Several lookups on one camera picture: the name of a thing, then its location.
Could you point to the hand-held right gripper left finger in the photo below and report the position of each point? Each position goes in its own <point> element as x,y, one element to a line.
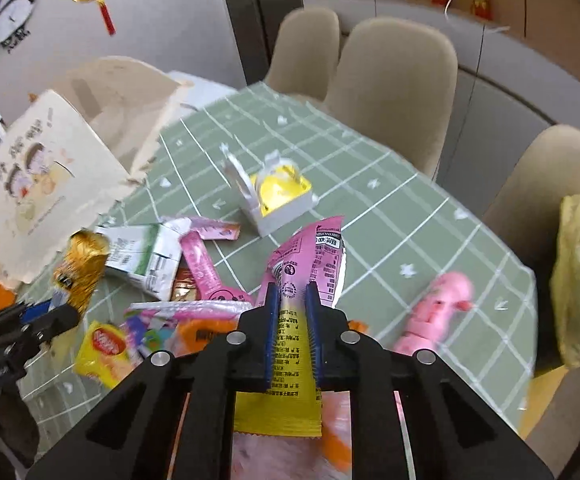
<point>271,332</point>

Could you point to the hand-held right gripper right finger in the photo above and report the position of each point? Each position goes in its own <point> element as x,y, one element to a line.
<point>312,332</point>

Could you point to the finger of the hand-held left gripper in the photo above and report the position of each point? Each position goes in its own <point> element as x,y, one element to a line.
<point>52,325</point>

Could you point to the gold wrapper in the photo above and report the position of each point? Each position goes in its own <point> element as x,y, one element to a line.
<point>82,270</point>

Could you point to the pink yellow snack wrapper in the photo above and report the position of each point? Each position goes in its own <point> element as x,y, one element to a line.
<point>315,260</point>

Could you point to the colourful printed tissue pack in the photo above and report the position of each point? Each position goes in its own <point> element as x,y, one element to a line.
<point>155,327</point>

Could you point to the printed white paper bag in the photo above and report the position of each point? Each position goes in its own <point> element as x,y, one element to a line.
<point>45,175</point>

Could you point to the yellow snack packet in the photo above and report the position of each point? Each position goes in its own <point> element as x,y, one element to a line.
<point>102,350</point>

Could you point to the dark cloth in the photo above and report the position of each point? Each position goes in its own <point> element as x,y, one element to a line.
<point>12,425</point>

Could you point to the orange snack packet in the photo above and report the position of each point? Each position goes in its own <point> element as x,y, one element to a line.
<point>200,337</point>

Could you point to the pink sachet with cartoon face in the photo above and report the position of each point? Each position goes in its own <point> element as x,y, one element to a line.
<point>202,270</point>

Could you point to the red snack packet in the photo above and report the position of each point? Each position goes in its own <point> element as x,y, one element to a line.
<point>184,285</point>

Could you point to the green white milk carton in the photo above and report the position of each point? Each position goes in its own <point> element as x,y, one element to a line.
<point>145,255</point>

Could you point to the flat pink sachet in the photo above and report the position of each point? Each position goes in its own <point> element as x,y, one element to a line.
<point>210,229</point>

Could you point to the pink wrapper packet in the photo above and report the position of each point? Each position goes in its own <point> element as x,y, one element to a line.
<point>435,310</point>

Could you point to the white yellow open carton box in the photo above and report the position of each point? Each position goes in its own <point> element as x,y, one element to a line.
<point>275,200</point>

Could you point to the green checked tablecloth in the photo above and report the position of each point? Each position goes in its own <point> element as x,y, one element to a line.
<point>370,210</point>

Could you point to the beige chair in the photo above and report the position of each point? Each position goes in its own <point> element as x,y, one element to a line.
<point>395,85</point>
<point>302,50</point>
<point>545,175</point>

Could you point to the grey low cabinet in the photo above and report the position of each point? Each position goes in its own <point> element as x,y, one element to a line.
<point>510,95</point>

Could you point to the white wall clock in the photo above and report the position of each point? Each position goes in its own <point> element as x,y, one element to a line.
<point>12,15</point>

